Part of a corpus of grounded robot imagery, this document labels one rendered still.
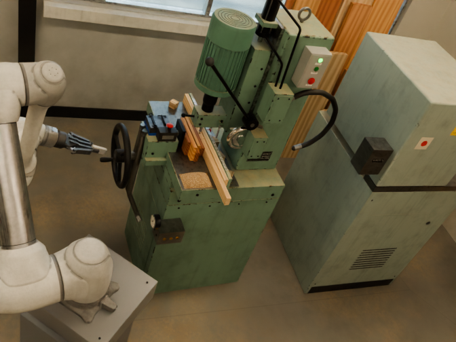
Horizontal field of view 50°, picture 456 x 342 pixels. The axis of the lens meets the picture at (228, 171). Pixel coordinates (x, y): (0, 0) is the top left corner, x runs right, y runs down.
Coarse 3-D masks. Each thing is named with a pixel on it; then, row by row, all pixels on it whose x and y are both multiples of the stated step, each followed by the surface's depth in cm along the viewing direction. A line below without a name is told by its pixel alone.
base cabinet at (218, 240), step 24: (144, 168) 246; (144, 192) 247; (144, 216) 248; (168, 216) 222; (192, 216) 228; (216, 216) 234; (240, 216) 240; (264, 216) 247; (144, 240) 250; (192, 240) 241; (216, 240) 248; (240, 240) 256; (144, 264) 251; (168, 264) 249; (192, 264) 256; (216, 264) 264; (240, 264) 273; (168, 288) 265
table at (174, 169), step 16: (160, 112) 232; (176, 112) 236; (144, 160) 211; (160, 160) 212; (176, 160) 210; (176, 176) 203; (208, 176) 208; (176, 192) 203; (192, 192) 201; (208, 192) 204
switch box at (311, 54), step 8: (304, 48) 193; (312, 48) 192; (320, 48) 194; (304, 56) 193; (312, 56) 190; (320, 56) 191; (328, 56) 192; (304, 64) 193; (312, 64) 192; (296, 72) 198; (304, 72) 194; (320, 72) 197; (296, 80) 199; (304, 80) 197
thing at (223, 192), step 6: (204, 144) 217; (204, 150) 215; (204, 156) 215; (210, 156) 212; (210, 162) 209; (210, 168) 210; (216, 168) 208; (216, 174) 205; (216, 180) 204; (222, 180) 203; (216, 186) 204; (222, 186) 200; (222, 192) 200; (228, 192) 199; (222, 198) 200; (228, 198) 196; (228, 204) 199
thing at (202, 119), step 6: (198, 108) 213; (216, 108) 217; (222, 108) 218; (192, 114) 216; (198, 114) 210; (204, 114) 211; (210, 114) 212; (216, 114) 214; (222, 114) 215; (192, 120) 216; (198, 120) 212; (204, 120) 213; (210, 120) 214; (216, 120) 215; (198, 126) 214; (204, 126) 216; (210, 126) 217; (216, 126) 218; (222, 126) 219
